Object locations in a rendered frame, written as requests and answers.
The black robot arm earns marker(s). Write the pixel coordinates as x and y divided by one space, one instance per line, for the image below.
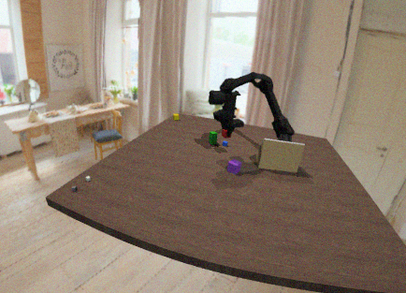
281 125

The red block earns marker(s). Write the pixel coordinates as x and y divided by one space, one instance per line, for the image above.
224 134

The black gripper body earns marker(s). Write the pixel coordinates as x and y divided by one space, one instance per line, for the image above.
233 122

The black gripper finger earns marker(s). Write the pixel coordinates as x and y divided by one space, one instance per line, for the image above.
223 123
230 129

